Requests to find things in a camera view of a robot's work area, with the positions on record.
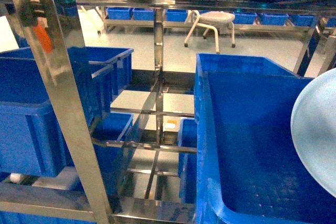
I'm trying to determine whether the light blue oval tray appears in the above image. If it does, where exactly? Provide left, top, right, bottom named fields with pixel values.
left=290, top=69, right=335, bottom=196

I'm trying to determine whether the stainless steel shelf rack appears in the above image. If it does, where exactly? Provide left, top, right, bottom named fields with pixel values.
left=2, top=0, right=335, bottom=223

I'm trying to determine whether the blue crate lower left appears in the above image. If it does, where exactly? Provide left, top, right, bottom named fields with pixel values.
left=93, top=112, right=133, bottom=195

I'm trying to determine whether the blue crate lower right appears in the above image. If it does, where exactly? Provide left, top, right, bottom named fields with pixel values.
left=177, top=118, right=197, bottom=204

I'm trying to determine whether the blue crate behind left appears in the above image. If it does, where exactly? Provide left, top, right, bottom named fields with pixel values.
left=0, top=46, right=134, bottom=96

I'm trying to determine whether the white round stool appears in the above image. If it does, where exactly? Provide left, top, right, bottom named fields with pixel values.
left=184, top=10, right=236, bottom=54

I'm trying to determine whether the large blue crate right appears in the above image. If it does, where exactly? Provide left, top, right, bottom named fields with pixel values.
left=194, top=70, right=336, bottom=224

